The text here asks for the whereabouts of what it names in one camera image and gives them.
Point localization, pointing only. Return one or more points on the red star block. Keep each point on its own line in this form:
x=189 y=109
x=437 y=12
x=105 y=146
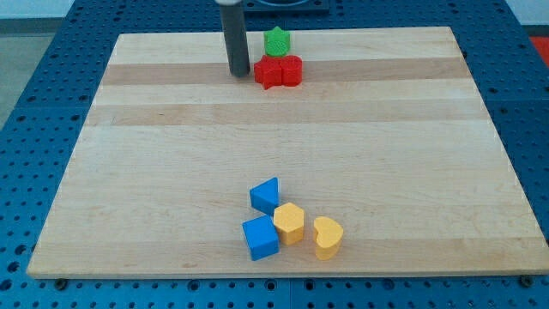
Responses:
x=268 y=72

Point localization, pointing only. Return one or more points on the green star block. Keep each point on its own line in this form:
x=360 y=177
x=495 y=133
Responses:
x=277 y=42

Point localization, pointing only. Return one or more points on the blue triangle block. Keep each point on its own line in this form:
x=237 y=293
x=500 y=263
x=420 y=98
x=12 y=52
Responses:
x=265 y=196

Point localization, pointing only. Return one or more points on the yellow hexagon block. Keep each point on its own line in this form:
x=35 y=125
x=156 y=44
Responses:
x=289 y=222

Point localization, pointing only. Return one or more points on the blue cube block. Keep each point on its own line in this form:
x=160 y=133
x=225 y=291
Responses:
x=261 y=237

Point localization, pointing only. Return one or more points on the yellow heart block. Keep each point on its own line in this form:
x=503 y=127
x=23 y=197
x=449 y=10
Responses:
x=327 y=236

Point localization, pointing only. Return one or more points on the light wooden board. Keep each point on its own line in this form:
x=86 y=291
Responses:
x=387 y=134

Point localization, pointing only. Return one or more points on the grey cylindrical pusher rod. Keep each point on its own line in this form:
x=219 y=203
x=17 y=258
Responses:
x=233 y=26

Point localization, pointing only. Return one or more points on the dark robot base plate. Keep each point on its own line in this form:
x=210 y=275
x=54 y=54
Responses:
x=286 y=6

